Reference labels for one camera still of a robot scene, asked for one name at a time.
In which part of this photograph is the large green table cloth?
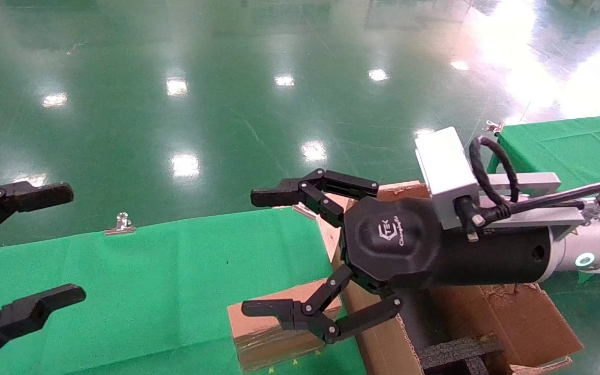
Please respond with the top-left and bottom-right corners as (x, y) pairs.
(0, 207), (368, 375)

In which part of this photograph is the black foam insert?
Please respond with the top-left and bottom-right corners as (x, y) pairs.
(417, 335), (506, 375)

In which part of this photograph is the small brown cardboard box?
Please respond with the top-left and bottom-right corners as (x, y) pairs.
(227, 279), (343, 372)

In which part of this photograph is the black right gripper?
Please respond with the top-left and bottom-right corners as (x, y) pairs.
(241, 168), (553, 344)

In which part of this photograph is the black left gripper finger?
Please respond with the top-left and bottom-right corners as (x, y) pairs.
(0, 181), (74, 249)
(0, 284), (86, 369)

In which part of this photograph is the black camera cable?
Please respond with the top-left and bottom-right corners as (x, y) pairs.
(456, 135), (600, 232)

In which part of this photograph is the large open cardboard carton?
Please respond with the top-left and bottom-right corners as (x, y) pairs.
(326, 182), (584, 375)

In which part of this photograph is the green cloth with clips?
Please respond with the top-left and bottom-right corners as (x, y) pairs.
(487, 113), (600, 284)

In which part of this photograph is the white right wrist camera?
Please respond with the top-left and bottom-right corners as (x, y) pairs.
(415, 127), (480, 231)

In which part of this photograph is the silver camera mount bracket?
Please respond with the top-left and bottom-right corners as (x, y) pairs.
(474, 172), (600, 241)

